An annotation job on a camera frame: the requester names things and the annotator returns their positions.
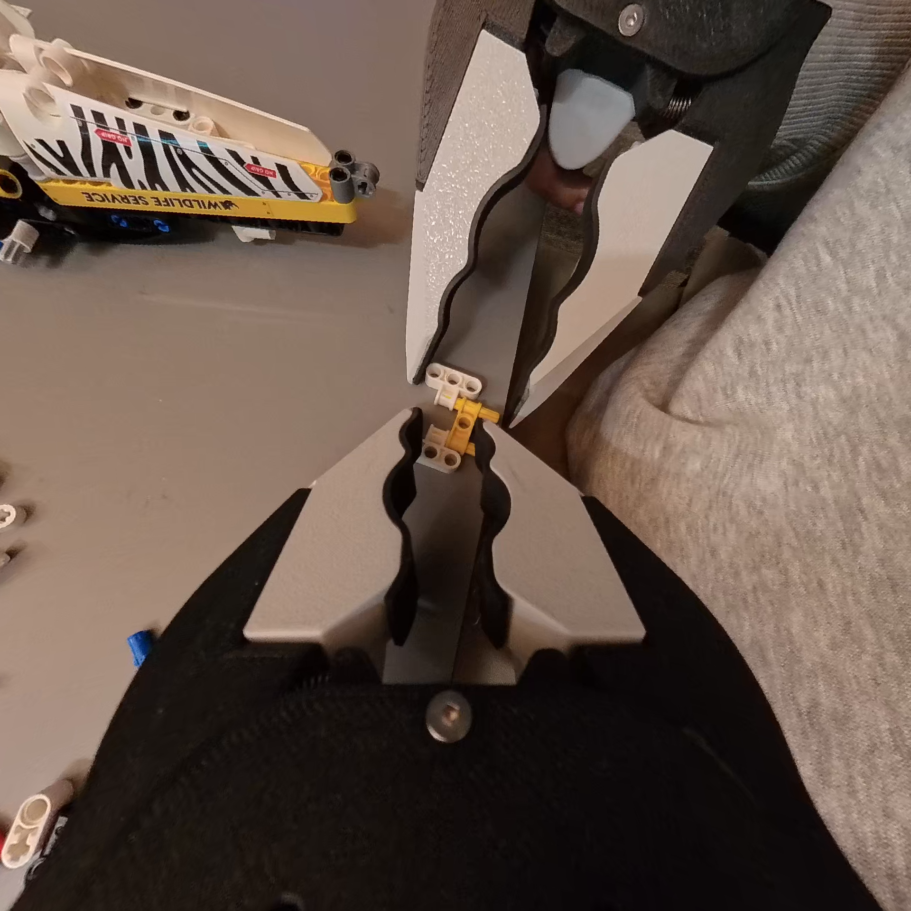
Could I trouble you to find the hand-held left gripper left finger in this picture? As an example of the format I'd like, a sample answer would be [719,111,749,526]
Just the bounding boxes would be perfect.
[242,408,422,684]

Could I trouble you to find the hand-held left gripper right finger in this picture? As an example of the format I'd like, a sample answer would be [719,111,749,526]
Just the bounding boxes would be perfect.
[471,421,649,683]

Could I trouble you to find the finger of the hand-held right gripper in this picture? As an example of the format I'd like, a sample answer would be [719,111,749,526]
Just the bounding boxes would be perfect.
[507,130,718,429]
[404,27,548,387]

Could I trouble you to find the small white yellow lego assembly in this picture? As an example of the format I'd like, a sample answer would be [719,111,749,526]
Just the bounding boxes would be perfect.
[421,363,502,474]

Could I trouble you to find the person's right forearm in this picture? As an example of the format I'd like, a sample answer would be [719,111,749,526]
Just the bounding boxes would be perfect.
[736,0,911,193]

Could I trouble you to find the zebra striped lego model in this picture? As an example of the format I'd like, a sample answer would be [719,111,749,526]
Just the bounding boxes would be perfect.
[0,3,381,266]

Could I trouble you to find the scattered loose lego pieces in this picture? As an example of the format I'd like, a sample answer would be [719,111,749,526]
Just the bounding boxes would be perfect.
[0,463,159,876]

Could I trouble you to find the person's right hand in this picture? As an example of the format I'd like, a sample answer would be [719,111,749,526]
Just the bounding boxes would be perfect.
[528,151,593,216]

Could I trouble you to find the person's grey sweatpants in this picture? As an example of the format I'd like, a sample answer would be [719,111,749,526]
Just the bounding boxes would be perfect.
[530,78,911,911]

